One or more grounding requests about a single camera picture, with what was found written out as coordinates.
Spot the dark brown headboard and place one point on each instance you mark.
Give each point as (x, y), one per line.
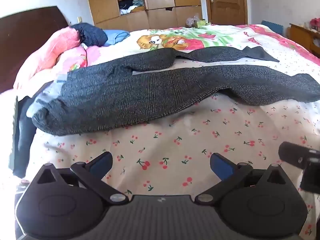
(27, 45)

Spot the light blue cloth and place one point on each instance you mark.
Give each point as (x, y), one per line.
(115, 36)

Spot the dark blue padded jacket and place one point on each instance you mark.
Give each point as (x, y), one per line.
(90, 33)

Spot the red pink bundle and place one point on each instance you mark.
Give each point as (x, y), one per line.
(315, 22)

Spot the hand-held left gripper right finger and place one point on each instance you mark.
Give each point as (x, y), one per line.
(221, 166)

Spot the light blue garment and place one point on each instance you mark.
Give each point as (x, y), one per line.
(47, 95)

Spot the wooden side table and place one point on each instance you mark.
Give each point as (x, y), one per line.
(303, 36)

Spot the dark grey checked pants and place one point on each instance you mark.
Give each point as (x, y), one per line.
(140, 95)

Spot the wooden door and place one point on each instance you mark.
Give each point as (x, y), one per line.
(226, 2)

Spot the blue foam mat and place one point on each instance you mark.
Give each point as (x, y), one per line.
(272, 26)

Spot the dark navy garment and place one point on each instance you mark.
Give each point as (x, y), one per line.
(21, 135)

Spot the pink quilt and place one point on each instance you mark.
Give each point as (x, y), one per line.
(55, 52)

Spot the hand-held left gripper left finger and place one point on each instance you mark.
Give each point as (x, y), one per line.
(101, 164)

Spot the cherry print bedsheet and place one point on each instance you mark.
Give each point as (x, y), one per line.
(175, 145)

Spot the wooden wardrobe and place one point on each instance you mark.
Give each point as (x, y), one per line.
(155, 2)

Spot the clear plastic bag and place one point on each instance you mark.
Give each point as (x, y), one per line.
(193, 20)

